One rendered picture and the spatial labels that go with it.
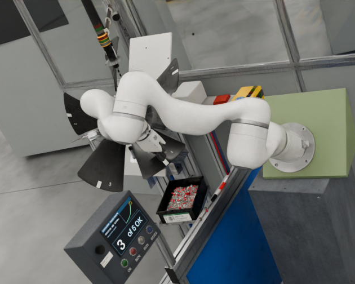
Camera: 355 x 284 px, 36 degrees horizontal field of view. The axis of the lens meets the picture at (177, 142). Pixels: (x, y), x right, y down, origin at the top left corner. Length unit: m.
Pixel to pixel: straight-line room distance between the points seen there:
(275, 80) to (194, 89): 0.44
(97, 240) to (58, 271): 2.19
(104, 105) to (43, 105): 3.37
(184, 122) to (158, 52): 1.06
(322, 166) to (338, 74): 0.80
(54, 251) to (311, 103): 2.49
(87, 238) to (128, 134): 0.33
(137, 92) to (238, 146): 0.36
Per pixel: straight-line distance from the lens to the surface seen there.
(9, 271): 4.17
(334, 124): 2.05
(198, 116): 1.66
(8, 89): 5.15
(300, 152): 2.03
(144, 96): 1.64
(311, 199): 2.02
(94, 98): 1.71
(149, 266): 3.47
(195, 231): 2.13
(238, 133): 1.71
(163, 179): 2.75
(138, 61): 2.75
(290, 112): 2.12
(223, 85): 3.03
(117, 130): 1.63
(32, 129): 5.29
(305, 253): 2.24
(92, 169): 2.52
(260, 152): 1.72
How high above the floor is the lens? 2.16
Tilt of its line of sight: 28 degrees down
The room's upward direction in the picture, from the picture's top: 24 degrees counter-clockwise
